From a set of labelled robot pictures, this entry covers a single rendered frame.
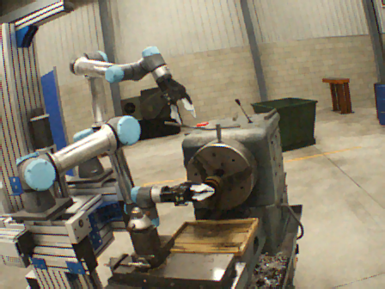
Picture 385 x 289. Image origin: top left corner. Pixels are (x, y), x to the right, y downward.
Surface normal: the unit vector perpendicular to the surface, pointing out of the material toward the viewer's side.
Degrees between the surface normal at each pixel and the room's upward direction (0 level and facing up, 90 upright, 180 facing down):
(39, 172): 91
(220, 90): 90
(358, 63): 90
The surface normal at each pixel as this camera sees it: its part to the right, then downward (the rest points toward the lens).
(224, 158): -0.36, 0.24
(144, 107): -0.08, 0.20
